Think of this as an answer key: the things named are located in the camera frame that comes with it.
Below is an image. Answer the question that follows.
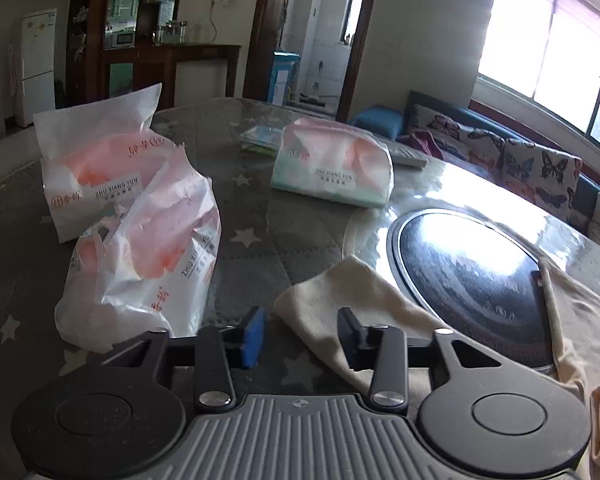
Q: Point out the opened pink tissue pack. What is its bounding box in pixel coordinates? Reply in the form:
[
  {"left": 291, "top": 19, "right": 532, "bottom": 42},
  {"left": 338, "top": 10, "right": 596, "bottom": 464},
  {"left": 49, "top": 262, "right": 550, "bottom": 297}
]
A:
[{"left": 34, "top": 84, "right": 175, "bottom": 243}]

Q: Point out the crumpled pink tissue bag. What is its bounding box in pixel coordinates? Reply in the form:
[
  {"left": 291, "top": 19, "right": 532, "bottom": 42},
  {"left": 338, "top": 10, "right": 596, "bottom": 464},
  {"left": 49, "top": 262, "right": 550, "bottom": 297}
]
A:
[{"left": 54, "top": 146, "right": 222, "bottom": 353}]

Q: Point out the dark wooden door frame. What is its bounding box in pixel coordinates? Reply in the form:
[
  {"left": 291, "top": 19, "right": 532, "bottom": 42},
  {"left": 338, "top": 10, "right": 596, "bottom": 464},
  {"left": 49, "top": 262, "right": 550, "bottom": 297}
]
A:
[{"left": 242, "top": 0, "right": 374, "bottom": 122}]

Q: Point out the blue small cabinet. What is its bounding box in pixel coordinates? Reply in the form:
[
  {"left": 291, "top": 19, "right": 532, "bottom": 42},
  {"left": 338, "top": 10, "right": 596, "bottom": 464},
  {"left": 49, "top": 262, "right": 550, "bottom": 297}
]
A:
[{"left": 268, "top": 51, "right": 300, "bottom": 106}]

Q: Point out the pink white tissue pack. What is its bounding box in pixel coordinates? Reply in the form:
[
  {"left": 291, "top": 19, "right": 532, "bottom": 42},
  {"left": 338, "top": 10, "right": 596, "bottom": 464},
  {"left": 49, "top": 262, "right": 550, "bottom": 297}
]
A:
[{"left": 271, "top": 117, "right": 393, "bottom": 208}]

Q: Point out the blue corner sofa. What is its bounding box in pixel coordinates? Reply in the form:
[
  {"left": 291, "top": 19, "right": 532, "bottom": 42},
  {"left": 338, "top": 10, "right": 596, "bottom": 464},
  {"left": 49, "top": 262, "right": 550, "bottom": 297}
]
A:
[{"left": 350, "top": 91, "right": 600, "bottom": 245}]

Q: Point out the black round induction cooktop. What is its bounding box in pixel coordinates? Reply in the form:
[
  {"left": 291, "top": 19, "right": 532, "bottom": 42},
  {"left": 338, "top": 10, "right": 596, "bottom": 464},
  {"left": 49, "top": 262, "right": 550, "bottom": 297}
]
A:
[{"left": 387, "top": 208, "right": 554, "bottom": 374}]

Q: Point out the dark wooden cabinet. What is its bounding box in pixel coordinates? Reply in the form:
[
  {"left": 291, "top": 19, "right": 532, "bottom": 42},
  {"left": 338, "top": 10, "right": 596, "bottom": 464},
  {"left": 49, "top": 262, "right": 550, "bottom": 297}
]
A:
[{"left": 65, "top": 0, "right": 240, "bottom": 110}]

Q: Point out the grey remote control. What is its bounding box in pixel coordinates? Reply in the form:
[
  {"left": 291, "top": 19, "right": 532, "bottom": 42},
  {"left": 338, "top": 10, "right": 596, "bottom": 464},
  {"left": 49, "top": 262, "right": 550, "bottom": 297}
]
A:
[{"left": 389, "top": 148, "right": 428, "bottom": 169}]

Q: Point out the white refrigerator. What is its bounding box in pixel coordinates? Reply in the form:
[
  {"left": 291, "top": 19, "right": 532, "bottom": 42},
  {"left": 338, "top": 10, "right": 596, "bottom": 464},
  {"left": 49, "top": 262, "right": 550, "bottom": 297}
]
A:
[{"left": 15, "top": 9, "right": 57, "bottom": 128}]

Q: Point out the magenta cloth on sofa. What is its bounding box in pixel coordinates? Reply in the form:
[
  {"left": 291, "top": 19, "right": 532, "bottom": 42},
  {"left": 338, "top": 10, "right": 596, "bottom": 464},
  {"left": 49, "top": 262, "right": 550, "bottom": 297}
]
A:
[{"left": 396, "top": 128, "right": 443, "bottom": 160}]

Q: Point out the grey quilted star tablecloth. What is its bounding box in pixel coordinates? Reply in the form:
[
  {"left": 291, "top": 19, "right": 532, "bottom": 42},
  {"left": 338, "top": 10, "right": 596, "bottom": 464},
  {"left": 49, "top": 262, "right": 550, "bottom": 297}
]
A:
[{"left": 0, "top": 96, "right": 600, "bottom": 461}]

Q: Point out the left butterfly print cushion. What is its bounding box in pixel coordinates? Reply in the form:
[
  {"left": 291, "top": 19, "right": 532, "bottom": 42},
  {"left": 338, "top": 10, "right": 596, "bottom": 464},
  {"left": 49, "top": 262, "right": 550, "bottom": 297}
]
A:
[{"left": 411, "top": 105, "right": 505, "bottom": 172}]

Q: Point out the cream beige shirt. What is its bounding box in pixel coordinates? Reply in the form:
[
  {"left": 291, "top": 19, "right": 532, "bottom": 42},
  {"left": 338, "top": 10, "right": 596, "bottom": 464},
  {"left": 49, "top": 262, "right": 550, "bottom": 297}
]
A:
[{"left": 273, "top": 257, "right": 600, "bottom": 479}]

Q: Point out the window with frame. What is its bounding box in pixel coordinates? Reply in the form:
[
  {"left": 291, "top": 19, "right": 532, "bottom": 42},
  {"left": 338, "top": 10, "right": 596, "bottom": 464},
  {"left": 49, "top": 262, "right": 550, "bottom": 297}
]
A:
[{"left": 479, "top": 0, "right": 600, "bottom": 144}]

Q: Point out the right butterfly print cushion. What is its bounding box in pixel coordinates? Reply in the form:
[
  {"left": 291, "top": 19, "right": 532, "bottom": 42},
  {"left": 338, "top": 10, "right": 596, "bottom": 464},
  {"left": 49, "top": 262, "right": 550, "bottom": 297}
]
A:
[{"left": 501, "top": 140, "right": 582, "bottom": 221}]

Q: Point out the butterfly print cushion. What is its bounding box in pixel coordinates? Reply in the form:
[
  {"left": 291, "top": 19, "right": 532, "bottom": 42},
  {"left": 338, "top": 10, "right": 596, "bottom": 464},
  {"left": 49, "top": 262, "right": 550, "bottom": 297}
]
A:
[
  {"left": 501, "top": 140, "right": 582, "bottom": 221},
  {"left": 411, "top": 105, "right": 505, "bottom": 172}
]

